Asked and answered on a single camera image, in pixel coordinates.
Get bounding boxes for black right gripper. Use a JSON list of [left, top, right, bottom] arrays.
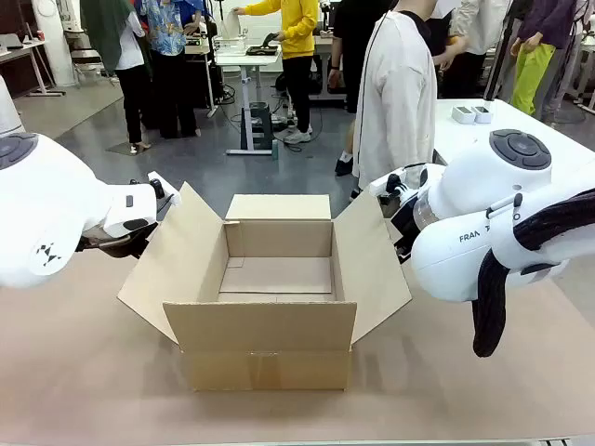
[[390, 217, 414, 264]]

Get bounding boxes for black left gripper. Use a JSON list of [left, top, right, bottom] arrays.
[[76, 222, 160, 260]]

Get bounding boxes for brown cardboard box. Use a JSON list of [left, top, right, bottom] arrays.
[[116, 181, 414, 392]]

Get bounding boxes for person in white cardigan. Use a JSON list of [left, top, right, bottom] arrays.
[[350, 0, 439, 202]]

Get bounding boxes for large white table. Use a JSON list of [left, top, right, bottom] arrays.
[[434, 98, 595, 164]]

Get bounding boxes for dark step stool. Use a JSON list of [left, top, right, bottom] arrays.
[[250, 104, 273, 152]]

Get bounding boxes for grey chair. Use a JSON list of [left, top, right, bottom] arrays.
[[69, 46, 118, 89]]

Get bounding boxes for person in black t-shirt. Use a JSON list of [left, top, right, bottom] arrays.
[[327, 0, 373, 177]]

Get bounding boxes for black tripod pole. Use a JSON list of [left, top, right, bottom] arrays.
[[483, 0, 520, 102]]

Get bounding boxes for person in green headscarf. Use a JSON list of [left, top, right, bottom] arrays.
[[81, 0, 154, 155]]

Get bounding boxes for white side desk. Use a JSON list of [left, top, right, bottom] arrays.
[[0, 39, 67, 98]]

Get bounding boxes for person in blue floral shirt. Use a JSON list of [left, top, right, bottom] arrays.
[[139, 0, 206, 139]]

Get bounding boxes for person in lime green trousers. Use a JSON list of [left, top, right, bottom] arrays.
[[509, 0, 582, 117]]

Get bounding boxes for white standing desk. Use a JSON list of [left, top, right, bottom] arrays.
[[214, 45, 285, 157]]

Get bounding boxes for person in grey trousers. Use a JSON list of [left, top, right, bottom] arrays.
[[541, 0, 595, 125]]

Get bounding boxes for person in white shirt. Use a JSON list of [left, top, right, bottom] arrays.
[[436, 0, 513, 99]]

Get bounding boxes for person in yellow shirt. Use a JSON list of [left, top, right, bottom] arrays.
[[231, 0, 323, 145]]

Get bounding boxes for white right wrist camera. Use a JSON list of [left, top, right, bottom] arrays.
[[369, 169, 411, 199]]

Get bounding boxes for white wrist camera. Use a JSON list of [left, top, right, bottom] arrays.
[[369, 169, 411, 199], [147, 170, 182, 211]]

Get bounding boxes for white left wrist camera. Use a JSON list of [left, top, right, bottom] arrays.
[[147, 170, 182, 211]]

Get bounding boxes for black right arm cable sleeve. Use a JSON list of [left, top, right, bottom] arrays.
[[471, 188, 595, 359]]

